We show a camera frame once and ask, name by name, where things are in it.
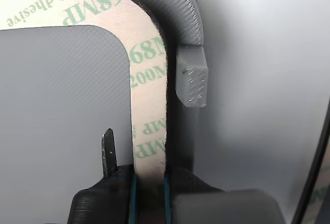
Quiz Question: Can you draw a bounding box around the frame with beige adhesive liner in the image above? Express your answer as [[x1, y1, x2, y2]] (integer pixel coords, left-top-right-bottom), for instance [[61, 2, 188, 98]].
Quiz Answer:
[[0, 0, 170, 224]]

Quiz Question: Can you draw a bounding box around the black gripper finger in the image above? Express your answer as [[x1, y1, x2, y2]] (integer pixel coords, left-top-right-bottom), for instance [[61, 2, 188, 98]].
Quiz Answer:
[[164, 168, 284, 224], [67, 128, 137, 224]]

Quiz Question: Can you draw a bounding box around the stack of black frames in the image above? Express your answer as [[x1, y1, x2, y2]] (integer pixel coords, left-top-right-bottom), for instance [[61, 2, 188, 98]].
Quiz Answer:
[[308, 180, 330, 224]]

